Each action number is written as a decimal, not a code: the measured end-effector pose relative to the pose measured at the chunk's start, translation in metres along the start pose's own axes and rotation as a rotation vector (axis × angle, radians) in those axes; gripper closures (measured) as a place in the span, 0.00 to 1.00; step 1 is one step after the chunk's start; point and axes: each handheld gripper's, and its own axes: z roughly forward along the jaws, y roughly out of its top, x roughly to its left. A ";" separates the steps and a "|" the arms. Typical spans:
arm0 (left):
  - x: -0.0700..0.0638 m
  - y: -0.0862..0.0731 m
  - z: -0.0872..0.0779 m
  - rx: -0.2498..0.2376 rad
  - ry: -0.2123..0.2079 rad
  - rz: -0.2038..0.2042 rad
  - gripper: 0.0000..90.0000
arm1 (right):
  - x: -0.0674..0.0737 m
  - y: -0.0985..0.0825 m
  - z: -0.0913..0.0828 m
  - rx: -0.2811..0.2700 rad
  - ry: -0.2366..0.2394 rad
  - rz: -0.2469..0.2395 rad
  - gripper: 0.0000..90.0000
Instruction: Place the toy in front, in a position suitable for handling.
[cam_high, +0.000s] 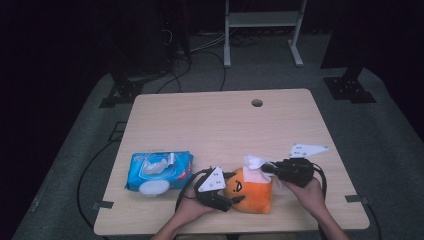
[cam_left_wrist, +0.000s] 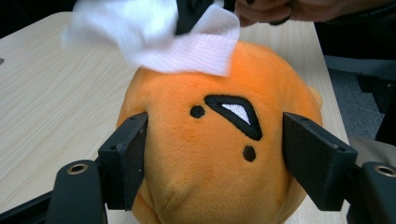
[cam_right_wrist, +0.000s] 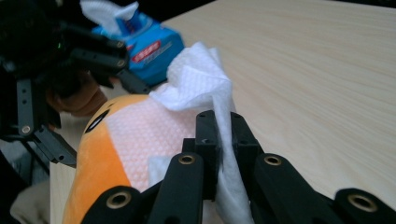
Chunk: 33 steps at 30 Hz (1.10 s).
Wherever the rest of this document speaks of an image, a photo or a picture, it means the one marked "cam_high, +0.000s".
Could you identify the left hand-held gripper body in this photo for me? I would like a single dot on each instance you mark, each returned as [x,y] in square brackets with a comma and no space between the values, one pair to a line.
[213,181]

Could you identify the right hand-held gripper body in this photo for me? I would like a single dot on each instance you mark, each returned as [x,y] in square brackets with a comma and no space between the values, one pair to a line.
[295,171]

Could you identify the white wet wipe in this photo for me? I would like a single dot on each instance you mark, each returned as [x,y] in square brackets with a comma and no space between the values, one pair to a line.
[255,163]
[156,165]

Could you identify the orange plush toy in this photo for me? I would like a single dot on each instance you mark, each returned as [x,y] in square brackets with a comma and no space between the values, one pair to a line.
[253,196]

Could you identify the blue wet wipes pack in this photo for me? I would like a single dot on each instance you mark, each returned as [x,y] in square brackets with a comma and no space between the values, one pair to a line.
[181,166]

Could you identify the person's right hand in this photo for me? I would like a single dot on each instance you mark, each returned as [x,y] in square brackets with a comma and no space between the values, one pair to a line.
[308,196]

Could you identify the person's left hand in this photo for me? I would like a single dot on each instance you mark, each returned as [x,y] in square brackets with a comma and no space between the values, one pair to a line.
[193,208]

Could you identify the black stand base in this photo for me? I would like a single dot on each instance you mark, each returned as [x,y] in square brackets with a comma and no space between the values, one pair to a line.
[350,88]
[125,91]

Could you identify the white metal stand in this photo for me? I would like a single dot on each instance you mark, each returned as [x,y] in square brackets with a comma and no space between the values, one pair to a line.
[263,18]

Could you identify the grey metal table bracket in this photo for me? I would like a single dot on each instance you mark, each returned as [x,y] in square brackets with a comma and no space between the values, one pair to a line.
[356,199]
[102,205]

